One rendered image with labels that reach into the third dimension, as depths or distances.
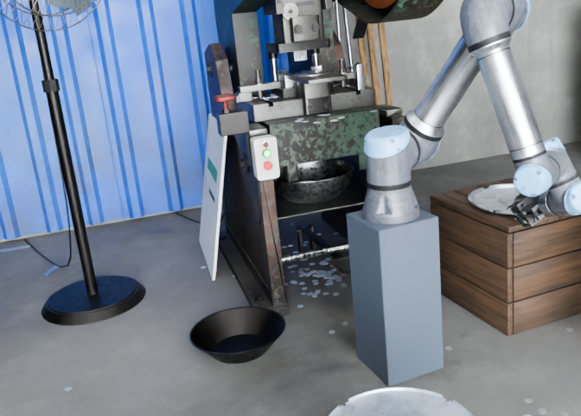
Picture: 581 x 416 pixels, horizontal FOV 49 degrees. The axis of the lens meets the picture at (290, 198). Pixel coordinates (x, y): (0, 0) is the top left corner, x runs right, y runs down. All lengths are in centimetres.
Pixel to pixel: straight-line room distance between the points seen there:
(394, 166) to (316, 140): 58
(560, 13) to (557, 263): 249
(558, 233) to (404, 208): 56
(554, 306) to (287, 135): 100
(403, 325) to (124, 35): 219
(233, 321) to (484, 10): 125
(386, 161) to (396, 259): 26
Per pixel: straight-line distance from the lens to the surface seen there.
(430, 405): 135
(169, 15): 343
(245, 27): 251
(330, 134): 220
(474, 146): 412
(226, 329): 217
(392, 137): 165
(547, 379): 191
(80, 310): 248
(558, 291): 215
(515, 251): 198
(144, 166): 349
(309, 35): 228
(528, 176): 152
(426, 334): 184
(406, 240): 169
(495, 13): 153
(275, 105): 222
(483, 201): 213
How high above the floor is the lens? 101
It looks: 16 degrees down
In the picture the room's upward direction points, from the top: 6 degrees counter-clockwise
